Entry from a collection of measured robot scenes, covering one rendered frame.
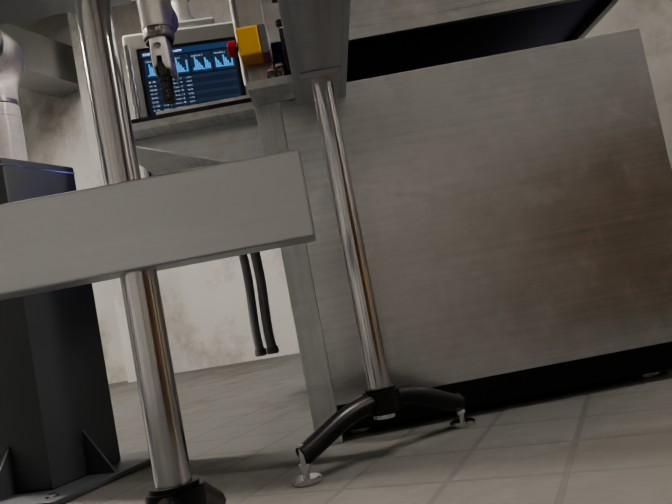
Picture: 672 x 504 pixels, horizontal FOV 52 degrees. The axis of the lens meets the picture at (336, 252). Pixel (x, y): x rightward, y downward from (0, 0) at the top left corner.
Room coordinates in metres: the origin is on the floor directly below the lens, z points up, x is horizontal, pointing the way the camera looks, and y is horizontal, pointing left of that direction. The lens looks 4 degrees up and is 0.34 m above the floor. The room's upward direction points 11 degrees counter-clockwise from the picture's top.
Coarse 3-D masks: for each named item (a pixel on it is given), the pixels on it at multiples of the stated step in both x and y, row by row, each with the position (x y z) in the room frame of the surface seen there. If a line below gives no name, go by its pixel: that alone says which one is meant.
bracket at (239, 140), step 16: (208, 128) 1.81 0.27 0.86; (224, 128) 1.81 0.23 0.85; (240, 128) 1.81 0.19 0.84; (256, 128) 1.81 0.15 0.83; (144, 144) 1.81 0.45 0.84; (160, 144) 1.81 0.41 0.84; (176, 144) 1.81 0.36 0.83; (192, 144) 1.81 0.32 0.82; (208, 144) 1.81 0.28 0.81; (224, 144) 1.81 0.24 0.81; (240, 144) 1.81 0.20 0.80; (256, 144) 1.81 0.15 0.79; (224, 160) 1.81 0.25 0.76
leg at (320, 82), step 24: (312, 72) 1.47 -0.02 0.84; (336, 72) 1.48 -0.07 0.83; (336, 120) 1.50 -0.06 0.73; (336, 144) 1.49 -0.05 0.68; (336, 168) 1.49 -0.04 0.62; (336, 192) 1.50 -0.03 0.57; (336, 216) 1.51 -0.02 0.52; (360, 240) 1.50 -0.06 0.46; (360, 264) 1.50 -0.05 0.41; (360, 288) 1.49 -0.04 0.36; (360, 312) 1.50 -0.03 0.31; (360, 336) 1.50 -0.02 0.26; (384, 360) 1.50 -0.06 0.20; (384, 384) 1.50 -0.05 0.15
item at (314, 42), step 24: (288, 0) 1.11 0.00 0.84; (312, 0) 1.13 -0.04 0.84; (336, 0) 1.14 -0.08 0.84; (288, 24) 1.20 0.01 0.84; (312, 24) 1.22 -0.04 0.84; (336, 24) 1.25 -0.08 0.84; (288, 48) 1.32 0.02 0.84; (312, 48) 1.34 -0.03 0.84; (336, 48) 1.37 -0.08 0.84; (312, 96) 1.66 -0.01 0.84; (336, 96) 1.69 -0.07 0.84
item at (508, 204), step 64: (448, 64) 1.72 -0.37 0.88; (512, 64) 1.72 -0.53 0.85; (576, 64) 1.72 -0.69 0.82; (640, 64) 1.72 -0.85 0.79; (384, 128) 1.72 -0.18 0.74; (448, 128) 1.72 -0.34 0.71; (512, 128) 1.72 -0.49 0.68; (576, 128) 1.72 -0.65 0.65; (640, 128) 1.72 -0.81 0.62; (320, 192) 1.71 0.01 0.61; (384, 192) 1.72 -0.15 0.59; (448, 192) 1.72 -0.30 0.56; (512, 192) 1.72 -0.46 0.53; (576, 192) 1.72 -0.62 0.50; (640, 192) 1.72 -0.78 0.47; (320, 256) 1.71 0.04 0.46; (384, 256) 1.71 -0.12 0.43; (448, 256) 1.72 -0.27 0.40; (512, 256) 1.72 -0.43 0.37; (576, 256) 1.72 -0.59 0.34; (640, 256) 1.72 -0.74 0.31; (320, 320) 1.71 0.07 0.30; (384, 320) 1.71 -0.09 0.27; (448, 320) 1.72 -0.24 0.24; (512, 320) 1.72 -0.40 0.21; (576, 320) 1.72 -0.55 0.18; (640, 320) 1.72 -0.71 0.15
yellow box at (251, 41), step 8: (240, 32) 1.62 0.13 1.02; (248, 32) 1.62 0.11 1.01; (256, 32) 1.62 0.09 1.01; (264, 32) 1.62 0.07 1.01; (240, 40) 1.62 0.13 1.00; (248, 40) 1.62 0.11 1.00; (256, 40) 1.62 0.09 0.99; (264, 40) 1.62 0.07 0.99; (240, 48) 1.62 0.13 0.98; (248, 48) 1.62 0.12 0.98; (256, 48) 1.62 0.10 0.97; (264, 48) 1.62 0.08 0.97; (240, 56) 1.62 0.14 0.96; (248, 56) 1.63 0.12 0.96; (256, 56) 1.64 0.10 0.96; (264, 56) 1.65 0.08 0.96; (248, 64) 1.68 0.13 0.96
